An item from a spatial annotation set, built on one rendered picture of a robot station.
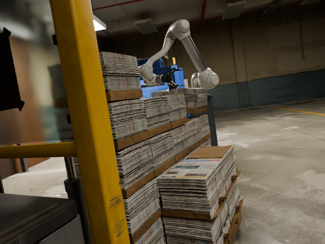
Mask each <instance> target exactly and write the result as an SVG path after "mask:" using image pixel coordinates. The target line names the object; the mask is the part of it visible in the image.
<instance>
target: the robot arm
mask: <svg viewBox="0 0 325 244"><path fill-rule="evenodd" d="M176 38H178V39H179V40H181V41H182V43H183V45H184V47H185V48H186V50H187V52H188V54H189V56H190V58H191V60H192V61H193V64H194V66H195V67H196V69H197V71H198V72H197V73H194V74H193V75H192V79H191V83H192V88H207V90H209V89H212V88H214V87H215V86H217V85H218V83H219V77H218V76H217V75H216V74H215V73H214V72H213V71H212V70H211V69H210V68H207V67H206V65H205V63H204V61H203V59H202V57H201V55H200V53H199V52H198V50H197V48H196V46H195V44H194V42H193V40H192V38H191V36H190V24H189V22H188V21H187V20H185V19H180V20H178V21H176V22H175V23H173V24H172V25H171V26H170V27H169V29H168V31H167V33H166V37H165V40H164V44H163V48H162V50H161V51H159V52H158V53H156V54H155V55H154V56H152V57H151V58H150V59H149V60H148V61H147V63H146V64H144V65H140V66H139V73H140V76H141V77H142V78H143V82H144V84H146V85H150V86H151V85H157V84H162V83H168V84H167V85H168V86H171V87H173V88H175V89H176V88H177V87H178V86H179V85H176V84H175V83H174V82H173V81H172V77H171V76H172V74H173V73H174V72H175V71H183V70H179V69H176V68H175V67H174V68H172V69H171V70H169V71H168V72H167V75H155V74H153V68H152V65H153V63H154V62H155V61H156V60H158V59H159V58H161V57H162V56H164V55H165V54H166V53H167V52H168V50H169V48H170V47H171V45H172V44H173V42H174V41H175V39H176ZM171 71H173V72H172V73H171V74H169V73H170V72H171ZM169 83H172V84H173V85H174V86H173V85H170V84H169Z"/></svg>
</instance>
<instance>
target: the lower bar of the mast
mask: <svg viewBox="0 0 325 244"><path fill-rule="evenodd" d="M76 156H77V153H76V148H75V142H60V143H46V144H32V145H18V146H3V147H0V159H12V158H45V157H76Z"/></svg>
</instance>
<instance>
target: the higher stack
mask: <svg viewBox="0 0 325 244"><path fill-rule="evenodd" d="M99 55H100V61H101V67H102V74H103V81H104V87H105V92H108V91H126V90H141V86H140V85H141V83H140V82H141V81H140V73H139V67H138V62H137V59H136V57H133V56H128V55H122V54H117V53H111V52H99ZM143 102H144V101H143V99H139V98H132V99H122V100H114V101H107V105H108V111H109V117H110V123H111V129H112V135H113V141H119V140H122V139H125V138H128V137H131V136H134V135H137V134H139V133H142V132H145V131H147V123H146V119H145V112H144V106H143ZM115 153H116V159H117V165H118V173H119V179H120V185H121V189H125V190H126V189H127V188H128V187H130V186H131V185H133V184H134V183H135V182H137V181H138V180H140V179H141V178H143V177H144V176H146V175H147V174H149V173H150V172H152V171H153V165H152V153H151V148H150V141H149V140H142V141H140V142H138V143H135V144H133V145H131V146H128V147H126V148H123V149H121V150H117V151H115ZM74 163H75V169H76V174H77V177H81V175H80V170H79V164H78V159H77V156H76V157H74ZM123 203H124V209H125V215H126V221H127V227H128V233H129V235H131V236H133V235H134V234H135V233H136V232H137V231H138V230H139V229H140V228H141V227H142V226H143V225H144V224H145V223H146V222H147V221H148V220H150V219H151V218H152V217H153V215H154V214H155V213H156V212H157V211H158V210H159V201H158V198H157V191H156V180H154V179H152V180H150V181H149V182H148V183H146V184H145V185H144V186H142V187H141V188H140V189H138V190H137V191H136V192H134V193H133V194H132V195H130V196H129V197H128V198H123ZM134 244H164V240H163V228H162V224H161V219H160V217H159V219H158V220H157V221H156V222H155V223H154V224H153V225H152V226H151V227H150V228H149V229H148V230H147V231H146V232H145V233H144V234H143V235H142V236H141V237H140V238H139V239H138V240H137V241H136V242H135V243H134Z"/></svg>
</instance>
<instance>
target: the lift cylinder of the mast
mask: <svg viewBox="0 0 325 244"><path fill-rule="evenodd" d="M64 161H65V166H66V171H67V177H68V179H66V180H65V181H64V186H65V192H67V196H68V198H69V199H74V200H75V201H76V205H77V210H78V213H77V214H79V215H80V220H81V225H82V231H83V236H84V241H85V244H92V239H91V234H90V229H89V221H88V216H87V210H86V205H85V199H84V194H83V186H82V181H81V177H77V174H76V169H75V163H74V157H64Z"/></svg>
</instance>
